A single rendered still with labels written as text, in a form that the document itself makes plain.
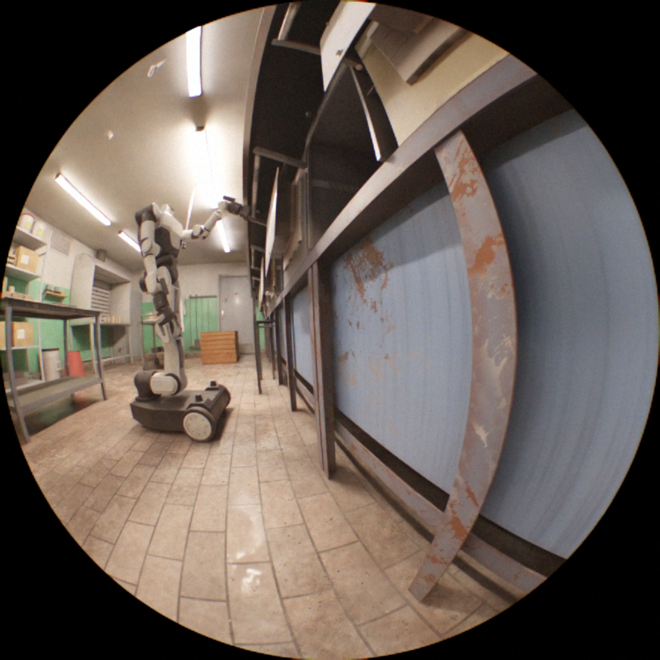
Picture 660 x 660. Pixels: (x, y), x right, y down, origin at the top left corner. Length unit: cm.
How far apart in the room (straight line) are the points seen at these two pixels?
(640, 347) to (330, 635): 63
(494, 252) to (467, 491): 26
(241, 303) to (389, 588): 585
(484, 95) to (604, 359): 29
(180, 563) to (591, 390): 84
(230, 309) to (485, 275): 581
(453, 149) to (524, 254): 14
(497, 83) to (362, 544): 89
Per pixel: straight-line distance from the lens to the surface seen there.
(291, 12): 79
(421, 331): 36
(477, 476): 28
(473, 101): 31
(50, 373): 423
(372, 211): 53
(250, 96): 105
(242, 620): 62
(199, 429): 126
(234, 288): 596
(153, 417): 143
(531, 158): 31
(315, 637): 59
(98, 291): 578
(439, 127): 32
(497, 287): 22
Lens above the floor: 58
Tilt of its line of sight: 1 degrees down
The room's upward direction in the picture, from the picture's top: 3 degrees counter-clockwise
